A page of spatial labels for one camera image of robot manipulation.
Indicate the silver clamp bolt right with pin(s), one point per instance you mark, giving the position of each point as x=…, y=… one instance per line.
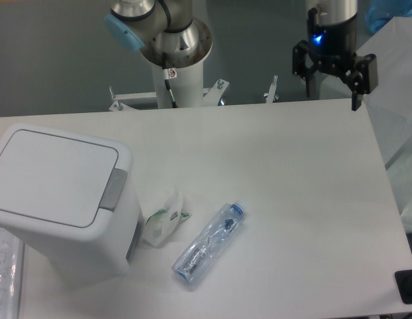
x=271, y=96

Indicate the white pedestal base frame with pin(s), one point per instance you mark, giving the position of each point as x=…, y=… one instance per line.
x=211, y=97

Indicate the silver robot arm with gripper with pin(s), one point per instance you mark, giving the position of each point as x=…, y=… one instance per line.
x=332, y=12

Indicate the silver robot arm blue cap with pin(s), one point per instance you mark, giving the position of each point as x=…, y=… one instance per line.
x=176, y=44

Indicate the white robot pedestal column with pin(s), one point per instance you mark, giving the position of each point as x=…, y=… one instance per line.
x=186, y=85

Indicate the crumpled white green wrapper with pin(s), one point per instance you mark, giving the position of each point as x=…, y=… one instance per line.
x=164, y=222

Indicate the crushed clear plastic bottle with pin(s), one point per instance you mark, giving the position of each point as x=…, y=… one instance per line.
x=200, y=254

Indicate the black device at edge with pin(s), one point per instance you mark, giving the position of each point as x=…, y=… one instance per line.
x=404, y=283

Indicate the white push-lid trash can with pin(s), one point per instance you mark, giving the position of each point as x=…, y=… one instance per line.
x=71, y=197

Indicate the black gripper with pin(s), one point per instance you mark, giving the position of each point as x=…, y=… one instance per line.
x=331, y=50

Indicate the clear plastic sheet left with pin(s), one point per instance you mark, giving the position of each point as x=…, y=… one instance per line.
x=11, y=269

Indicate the blue water jug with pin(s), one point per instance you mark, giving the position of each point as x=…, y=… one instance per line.
x=379, y=13

